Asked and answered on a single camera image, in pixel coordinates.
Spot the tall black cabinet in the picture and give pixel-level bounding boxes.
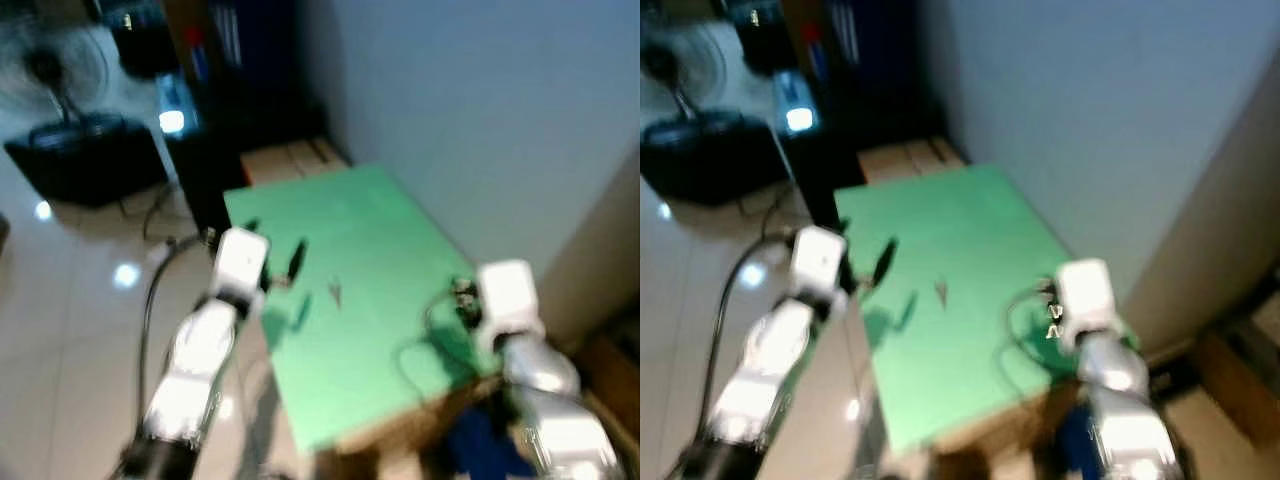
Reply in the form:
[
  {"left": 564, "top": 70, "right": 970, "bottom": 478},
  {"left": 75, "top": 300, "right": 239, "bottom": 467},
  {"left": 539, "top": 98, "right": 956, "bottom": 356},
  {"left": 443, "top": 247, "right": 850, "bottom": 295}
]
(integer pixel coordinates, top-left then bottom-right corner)
[
  {"left": 780, "top": 0, "right": 946, "bottom": 229},
  {"left": 160, "top": 0, "right": 331, "bottom": 233}
]

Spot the taped tan cardboard box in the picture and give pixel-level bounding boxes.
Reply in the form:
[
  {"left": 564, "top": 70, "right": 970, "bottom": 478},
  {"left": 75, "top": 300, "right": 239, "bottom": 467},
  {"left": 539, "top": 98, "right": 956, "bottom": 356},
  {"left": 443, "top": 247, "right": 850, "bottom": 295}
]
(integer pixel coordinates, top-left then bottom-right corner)
[
  {"left": 240, "top": 140, "right": 347, "bottom": 187},
  {"left": 858, "top": 138, "right": 967, "bottom": 185}
]

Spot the green table cover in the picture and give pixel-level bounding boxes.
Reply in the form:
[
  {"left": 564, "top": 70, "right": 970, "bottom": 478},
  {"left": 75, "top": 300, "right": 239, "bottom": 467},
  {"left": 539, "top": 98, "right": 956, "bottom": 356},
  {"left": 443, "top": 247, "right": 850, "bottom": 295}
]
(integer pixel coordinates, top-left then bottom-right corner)
[
  {"left": 222, "top": 163, "right": 506, "bottom": 456},
  {"left": 833, "top": 163, "right": 1146, "bottom": 458}
]

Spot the glowing white device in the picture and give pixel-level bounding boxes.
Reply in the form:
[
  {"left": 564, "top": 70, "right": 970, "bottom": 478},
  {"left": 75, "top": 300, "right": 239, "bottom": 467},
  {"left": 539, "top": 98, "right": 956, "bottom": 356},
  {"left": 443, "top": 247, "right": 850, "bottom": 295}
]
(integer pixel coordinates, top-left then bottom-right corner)
[
  {"left": 775, "top": 70, "right": 823, "bottom": 137},
  {"left": 155, "top": 75, "right": 201, "bottom": 137}
]

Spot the wooden table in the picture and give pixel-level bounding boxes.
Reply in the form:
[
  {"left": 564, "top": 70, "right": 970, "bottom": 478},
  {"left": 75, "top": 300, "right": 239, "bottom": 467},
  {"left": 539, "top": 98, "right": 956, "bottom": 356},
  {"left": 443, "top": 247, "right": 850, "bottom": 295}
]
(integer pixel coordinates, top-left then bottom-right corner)
[
  {"left": 320, "top": 375, "right": 511, "bottom": 480},
  {"left": 930, "top": 380, "right": 1086, "bottom": 480}
]

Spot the blue cloth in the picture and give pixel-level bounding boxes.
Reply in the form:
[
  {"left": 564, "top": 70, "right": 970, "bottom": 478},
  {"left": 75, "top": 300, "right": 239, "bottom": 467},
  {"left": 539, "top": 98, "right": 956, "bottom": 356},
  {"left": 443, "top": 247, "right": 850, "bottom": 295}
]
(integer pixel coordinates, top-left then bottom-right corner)
[
  {"left": 445, "top": 405, "right": 531, "bottom": 480},
  {"left": 1055, "top": 400, "right": 1101, "bottom": 480}
]

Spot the low black case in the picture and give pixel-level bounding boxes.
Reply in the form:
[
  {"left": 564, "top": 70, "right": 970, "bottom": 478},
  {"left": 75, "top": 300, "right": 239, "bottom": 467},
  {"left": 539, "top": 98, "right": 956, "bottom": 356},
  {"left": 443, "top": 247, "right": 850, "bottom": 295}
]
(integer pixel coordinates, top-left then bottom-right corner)
[
  {"left": 640, "top": 112, "right": 791, "bottom": 207},
  {"left": 5, "top": 118, "right": 169, "bottom": 209}
]

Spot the brown toner carton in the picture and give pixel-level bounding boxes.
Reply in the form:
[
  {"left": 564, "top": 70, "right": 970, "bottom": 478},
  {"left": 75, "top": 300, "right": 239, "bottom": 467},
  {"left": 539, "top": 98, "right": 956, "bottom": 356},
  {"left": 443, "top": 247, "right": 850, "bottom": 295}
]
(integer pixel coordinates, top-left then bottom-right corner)
[
  {"left": 575, "top": 335, "right": 641, "bottom": 441},
  {"left": 1195, "top": 318, "right": 1280, "bottom": 446}
]

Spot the black equipment box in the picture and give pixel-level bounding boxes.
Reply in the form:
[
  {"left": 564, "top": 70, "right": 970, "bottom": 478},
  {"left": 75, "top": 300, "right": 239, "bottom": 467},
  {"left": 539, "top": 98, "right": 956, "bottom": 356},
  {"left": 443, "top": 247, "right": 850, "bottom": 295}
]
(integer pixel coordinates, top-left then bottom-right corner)
[
  {"left": 730, "top": 0, "right": 801, "bottom": 77},
  {"left": 105, "top": 0, "right": 181, "bottom": 77}
]

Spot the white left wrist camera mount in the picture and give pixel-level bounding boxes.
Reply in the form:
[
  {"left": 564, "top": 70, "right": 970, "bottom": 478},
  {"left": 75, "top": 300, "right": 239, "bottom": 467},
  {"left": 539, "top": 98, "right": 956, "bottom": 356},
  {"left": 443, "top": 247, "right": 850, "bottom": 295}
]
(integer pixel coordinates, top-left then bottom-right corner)
[
  {"left": 790, "top": 226, "right": 851, "bottom": 299},
  {"left": 215, "top": 228, "right": 271, "bottom": 297}
]

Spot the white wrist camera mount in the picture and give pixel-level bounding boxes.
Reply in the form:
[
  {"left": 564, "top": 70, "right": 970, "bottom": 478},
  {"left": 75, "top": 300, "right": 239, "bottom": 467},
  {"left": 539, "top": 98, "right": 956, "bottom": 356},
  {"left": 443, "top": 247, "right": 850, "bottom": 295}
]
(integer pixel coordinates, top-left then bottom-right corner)
[
  {"left": 1055, "top": 258, "right": 1121, "bottom": 346},
  {"left": 478, "top": 260, "right": 546, "bottom": 351},
  {"left": 790, "top": 226, "right": 851, "bottom": 299},
  {"left": 215, "top": 228, "right": 271, "bottom": 297}
]

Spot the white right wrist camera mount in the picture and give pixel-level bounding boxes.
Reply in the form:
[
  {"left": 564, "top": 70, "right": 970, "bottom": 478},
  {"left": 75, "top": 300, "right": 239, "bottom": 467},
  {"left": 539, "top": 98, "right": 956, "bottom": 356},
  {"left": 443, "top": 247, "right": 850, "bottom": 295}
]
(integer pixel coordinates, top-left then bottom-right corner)
[
  {"left": 1055, "top": 258, "right": 1121, "bottom": 346},
  {"left": 478, "top": 260, "right": 546, "bottom": 351}
]

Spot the black pedestal fan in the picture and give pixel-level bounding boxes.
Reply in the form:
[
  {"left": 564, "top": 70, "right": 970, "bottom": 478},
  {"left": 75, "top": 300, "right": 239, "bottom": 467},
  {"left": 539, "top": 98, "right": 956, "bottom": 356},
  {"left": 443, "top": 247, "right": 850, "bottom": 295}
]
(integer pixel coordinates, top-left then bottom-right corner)
[
  {"left": 0, "top": 18, "right": 126, "bottom": 151},
  {"left": 640, "top": 20, "right": 739, "bottom": 141}
]

